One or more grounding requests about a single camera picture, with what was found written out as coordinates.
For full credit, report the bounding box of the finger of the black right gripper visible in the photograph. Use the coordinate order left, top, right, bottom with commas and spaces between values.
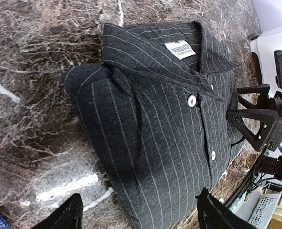
236, 84, 270, 112
226, 109, 279, 152

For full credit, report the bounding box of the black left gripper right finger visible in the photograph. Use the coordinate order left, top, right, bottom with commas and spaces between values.
196, 188, 256, 229

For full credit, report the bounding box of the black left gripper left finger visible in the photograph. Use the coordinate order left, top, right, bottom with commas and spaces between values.
32, 193, 83, 229

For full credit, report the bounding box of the black pinstriped long sleeve shirt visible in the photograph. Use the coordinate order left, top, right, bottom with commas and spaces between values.
64, 22, 243, 229

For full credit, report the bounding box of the white plastic bin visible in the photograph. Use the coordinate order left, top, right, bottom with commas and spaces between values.
250, 27, 282, 97

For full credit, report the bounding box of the black front rail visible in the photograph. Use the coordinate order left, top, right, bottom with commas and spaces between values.
224, 153, 265, 208

